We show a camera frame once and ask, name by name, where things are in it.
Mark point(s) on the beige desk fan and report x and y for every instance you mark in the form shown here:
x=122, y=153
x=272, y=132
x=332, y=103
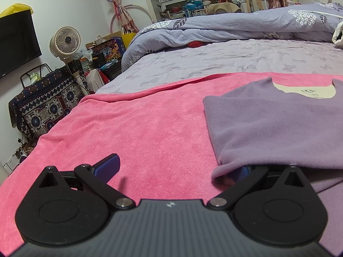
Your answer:
x=65, y=43

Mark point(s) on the yellow bag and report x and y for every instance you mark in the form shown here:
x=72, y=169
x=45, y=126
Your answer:
x=127, y=38

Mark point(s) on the black wall television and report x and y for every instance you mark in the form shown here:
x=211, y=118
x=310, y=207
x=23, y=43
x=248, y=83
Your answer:
x=18, y=41

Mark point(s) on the black wire rack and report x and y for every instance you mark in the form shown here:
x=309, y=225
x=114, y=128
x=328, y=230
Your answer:
x=35, y=74

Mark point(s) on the colourful game box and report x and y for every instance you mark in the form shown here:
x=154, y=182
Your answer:
x=111, y=49

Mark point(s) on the purple fleece garment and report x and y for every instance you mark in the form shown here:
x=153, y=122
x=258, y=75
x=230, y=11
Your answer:
x=259, y=124

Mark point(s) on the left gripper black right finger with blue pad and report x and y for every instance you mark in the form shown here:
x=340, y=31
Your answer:
x=233, y=194

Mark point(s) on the red item under duvet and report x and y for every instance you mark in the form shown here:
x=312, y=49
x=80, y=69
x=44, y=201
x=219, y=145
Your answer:
x=196, y=44

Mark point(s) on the blue plush toy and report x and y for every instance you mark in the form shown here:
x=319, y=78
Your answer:
x=194, y=5

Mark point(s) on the patterned dark cloth cover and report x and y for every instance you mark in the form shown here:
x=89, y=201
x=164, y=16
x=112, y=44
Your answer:
x=41, y=105

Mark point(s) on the beige black clothing pile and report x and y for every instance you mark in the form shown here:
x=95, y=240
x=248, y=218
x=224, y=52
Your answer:
x=337, y=37

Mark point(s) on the pink towel blanket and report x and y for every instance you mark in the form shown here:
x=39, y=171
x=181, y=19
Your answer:
x=159, y=134

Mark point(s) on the blue-grey floral duvet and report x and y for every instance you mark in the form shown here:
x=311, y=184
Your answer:
x=308, y=22

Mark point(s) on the lavender patterned bed sheet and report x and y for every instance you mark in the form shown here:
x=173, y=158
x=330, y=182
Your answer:
x=236, y=56

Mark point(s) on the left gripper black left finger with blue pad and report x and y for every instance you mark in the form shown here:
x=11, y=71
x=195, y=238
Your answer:
x=95, y=178

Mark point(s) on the pink floral curtain left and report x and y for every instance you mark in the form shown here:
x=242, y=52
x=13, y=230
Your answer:
x=124, y=18

